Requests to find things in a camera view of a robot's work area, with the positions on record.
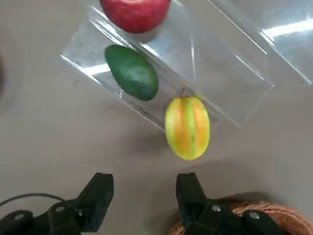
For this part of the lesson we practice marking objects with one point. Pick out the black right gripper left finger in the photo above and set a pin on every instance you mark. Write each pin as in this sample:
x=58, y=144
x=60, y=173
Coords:
x=97, y=200

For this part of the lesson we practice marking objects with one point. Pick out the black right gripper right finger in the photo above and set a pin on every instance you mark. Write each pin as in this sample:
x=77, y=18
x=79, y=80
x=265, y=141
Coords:
x=193, y=203

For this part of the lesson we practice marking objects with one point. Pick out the yellow star fruit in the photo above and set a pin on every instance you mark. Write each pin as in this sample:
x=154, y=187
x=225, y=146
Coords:
x=187, y=127

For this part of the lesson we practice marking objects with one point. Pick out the brown wicker basket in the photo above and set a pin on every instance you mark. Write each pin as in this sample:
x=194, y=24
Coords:
x=281, y=213

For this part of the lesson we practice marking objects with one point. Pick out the green avocado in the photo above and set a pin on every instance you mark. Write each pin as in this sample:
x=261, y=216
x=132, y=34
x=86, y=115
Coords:
x=132, y=73

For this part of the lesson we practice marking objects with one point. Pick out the clear acrylic stepped stand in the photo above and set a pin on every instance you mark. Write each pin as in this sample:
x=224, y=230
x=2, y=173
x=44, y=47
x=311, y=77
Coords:
x=220, y=61

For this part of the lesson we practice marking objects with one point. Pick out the red apple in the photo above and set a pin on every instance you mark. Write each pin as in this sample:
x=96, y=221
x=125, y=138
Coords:
x=134, y=14

